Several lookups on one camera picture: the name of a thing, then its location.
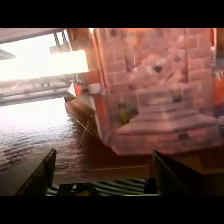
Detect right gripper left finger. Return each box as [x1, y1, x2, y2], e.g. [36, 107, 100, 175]
[14, 148, 57, 197]

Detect silver frame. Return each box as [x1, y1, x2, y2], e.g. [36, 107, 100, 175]
[0, 78, 77, 107]

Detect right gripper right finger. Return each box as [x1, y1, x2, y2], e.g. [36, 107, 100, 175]
[152, 150, 202, 197]

